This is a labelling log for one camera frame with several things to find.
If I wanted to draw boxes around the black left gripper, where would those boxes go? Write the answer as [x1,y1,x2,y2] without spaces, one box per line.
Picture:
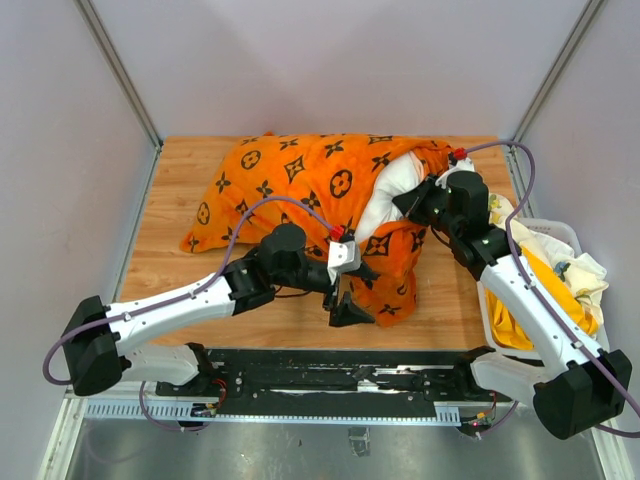
[275,259,378,327]

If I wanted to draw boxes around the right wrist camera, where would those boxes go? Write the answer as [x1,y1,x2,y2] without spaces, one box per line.
[448,148,475,173]

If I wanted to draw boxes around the white plastic laundry basket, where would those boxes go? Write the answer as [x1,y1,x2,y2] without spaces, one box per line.
[477,218,609,360]

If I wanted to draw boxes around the aluminium frame post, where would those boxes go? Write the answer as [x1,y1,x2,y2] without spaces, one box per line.
[73,0,164,150]
[511,0,608,142]

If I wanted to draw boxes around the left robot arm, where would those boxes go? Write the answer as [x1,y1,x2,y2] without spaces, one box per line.
[62,224,379,397]

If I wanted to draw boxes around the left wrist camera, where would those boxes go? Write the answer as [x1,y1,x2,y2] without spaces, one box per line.
[327,240,361,276]

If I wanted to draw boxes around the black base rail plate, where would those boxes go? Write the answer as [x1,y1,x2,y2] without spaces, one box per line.
[155,348,507,414]

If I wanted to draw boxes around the left aluminium frame post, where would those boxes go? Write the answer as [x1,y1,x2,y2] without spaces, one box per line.
[73,0,164,150]

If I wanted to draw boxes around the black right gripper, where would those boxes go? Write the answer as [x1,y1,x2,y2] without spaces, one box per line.
[394,172,460,238]

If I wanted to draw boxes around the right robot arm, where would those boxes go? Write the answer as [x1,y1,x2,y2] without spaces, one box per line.
[393,171,632,439]

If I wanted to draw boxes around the orange patterned pillowcase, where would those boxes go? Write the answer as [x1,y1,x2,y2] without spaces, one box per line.
[180,134,454,327]

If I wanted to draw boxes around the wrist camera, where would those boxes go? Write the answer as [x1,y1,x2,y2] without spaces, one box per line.
[448,148,475,173]
[327,240,361,276]

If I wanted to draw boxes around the white cartoon print cloth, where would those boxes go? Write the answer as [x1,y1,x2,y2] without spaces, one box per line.
[486,193,609,336]

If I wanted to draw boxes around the grey slotted cable duct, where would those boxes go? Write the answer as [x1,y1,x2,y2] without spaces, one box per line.
[84,399,462,427]

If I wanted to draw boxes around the yellow cloth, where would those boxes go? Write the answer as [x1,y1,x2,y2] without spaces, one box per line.
[487,243,599,351]

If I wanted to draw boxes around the right aluminium frame post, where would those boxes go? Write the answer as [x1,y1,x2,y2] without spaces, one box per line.
[511,0,608,142]

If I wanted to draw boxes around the white pillow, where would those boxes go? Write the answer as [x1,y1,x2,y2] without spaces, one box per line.
[355,151,424,243]

